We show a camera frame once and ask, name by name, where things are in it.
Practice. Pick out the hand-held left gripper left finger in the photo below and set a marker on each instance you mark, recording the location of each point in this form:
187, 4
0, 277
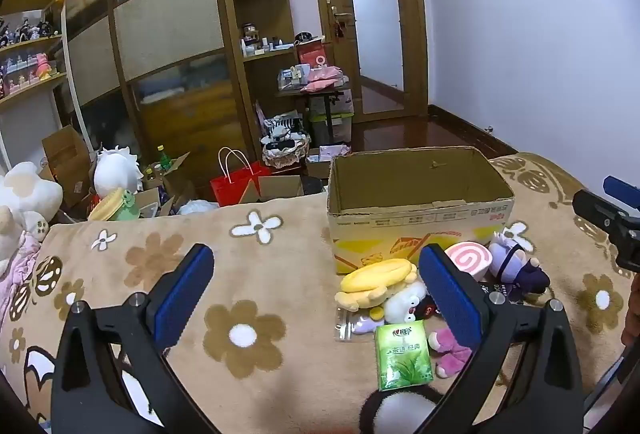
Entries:
185, 294

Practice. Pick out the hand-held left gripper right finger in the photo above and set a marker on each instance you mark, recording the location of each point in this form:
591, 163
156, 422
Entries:
450, 294

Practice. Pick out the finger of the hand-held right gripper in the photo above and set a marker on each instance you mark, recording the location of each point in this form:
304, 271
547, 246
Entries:
595, 209
620, 191

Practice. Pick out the pink swirl roll plush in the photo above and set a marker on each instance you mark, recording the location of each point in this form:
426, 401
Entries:
470, 259

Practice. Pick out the person's right hand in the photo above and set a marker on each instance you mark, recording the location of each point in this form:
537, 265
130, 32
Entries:
632, 309

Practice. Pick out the small black plush toy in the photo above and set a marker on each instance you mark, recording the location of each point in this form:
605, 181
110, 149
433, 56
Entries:
429, 309

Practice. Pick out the white round plush toy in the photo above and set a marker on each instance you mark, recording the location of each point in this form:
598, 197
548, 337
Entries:
400, 304

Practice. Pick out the pink purple plush toy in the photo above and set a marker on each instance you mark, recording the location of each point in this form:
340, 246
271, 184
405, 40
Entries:
450, 354

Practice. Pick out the purple doll plush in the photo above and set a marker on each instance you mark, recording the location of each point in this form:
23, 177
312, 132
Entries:
510, 264

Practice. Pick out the yellow flat plush toy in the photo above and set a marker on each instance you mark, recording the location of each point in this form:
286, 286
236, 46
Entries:
375, 276

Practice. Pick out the green tissue pack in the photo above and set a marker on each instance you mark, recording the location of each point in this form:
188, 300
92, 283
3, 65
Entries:
402, 359

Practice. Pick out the white plastic bag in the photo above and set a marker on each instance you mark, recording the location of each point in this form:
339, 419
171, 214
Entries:
197, 208

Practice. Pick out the beige floral blanket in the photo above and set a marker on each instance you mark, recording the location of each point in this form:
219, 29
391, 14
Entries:
280, 274

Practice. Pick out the clear bag with purple item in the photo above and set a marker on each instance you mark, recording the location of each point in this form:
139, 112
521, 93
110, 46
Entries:
357, 326

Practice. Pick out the cardboard box with bottles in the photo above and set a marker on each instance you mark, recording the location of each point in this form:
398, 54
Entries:
172, 186

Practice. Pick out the green frog burger plush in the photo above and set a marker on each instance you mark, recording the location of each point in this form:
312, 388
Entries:
112, 209

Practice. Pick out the red paper bag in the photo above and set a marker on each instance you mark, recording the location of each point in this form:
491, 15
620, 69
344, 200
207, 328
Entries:
235, 189

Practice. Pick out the black and white fluffy toy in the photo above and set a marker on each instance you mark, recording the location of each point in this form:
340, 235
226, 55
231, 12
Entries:
400, 414

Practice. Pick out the white haired plush head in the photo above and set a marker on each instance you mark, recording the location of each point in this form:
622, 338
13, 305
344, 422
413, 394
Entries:
117, 174

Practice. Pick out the green glass bottle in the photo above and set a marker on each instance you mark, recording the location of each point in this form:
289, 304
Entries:
163, 158

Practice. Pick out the low open cardboard box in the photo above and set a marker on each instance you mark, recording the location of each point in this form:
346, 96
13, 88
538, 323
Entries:
275, 189

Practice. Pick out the lace trimmed wicker basket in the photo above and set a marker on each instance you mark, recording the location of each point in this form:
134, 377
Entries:
285, 156

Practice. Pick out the pink ruffled cloth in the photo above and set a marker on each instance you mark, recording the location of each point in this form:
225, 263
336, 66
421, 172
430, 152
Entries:
15, 274

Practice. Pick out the tall open cardboard box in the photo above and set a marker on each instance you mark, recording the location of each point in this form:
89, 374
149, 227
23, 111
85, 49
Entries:
65, 159

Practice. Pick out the large cream plush toy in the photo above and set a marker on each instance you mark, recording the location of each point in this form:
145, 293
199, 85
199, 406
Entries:
25, 194

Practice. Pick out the zebra striped plush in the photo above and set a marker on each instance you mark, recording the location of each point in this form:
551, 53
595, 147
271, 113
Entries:
280, 126

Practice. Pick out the clear plastic storage bin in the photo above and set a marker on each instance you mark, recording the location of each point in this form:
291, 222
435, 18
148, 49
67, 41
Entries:
340, 121

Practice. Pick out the small dark side table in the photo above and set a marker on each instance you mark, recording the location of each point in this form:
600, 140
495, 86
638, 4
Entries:
327, 114

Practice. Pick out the wooden corner shelf unit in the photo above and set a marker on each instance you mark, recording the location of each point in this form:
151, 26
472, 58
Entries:
265, 74

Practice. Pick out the white curved pole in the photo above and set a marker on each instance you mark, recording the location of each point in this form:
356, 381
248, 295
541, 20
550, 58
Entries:
72, 79

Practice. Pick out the pink packets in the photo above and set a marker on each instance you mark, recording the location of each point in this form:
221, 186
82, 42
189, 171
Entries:
322, 79

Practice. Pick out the wooden door with glass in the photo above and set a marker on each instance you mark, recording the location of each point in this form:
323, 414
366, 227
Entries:
415, 14

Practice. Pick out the large wooden wardrobe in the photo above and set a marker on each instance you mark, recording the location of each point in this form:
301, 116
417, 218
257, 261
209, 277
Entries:
165, 29

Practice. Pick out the red gift box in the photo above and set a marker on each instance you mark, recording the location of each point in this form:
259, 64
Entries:
312, 54

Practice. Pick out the wall shelves with figurines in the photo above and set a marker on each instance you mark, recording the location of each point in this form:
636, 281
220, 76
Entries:
30, 44

